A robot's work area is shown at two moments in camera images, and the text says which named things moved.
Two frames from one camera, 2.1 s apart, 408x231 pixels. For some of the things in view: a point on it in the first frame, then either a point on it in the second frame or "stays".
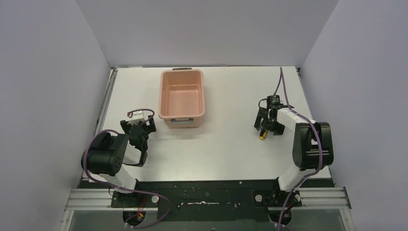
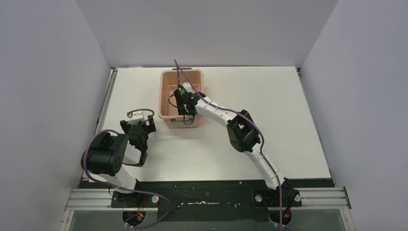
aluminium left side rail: (102, 117) stays
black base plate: (231, 200) stays
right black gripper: (277, 129) -> (182, 111)
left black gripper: (139, 127) stays
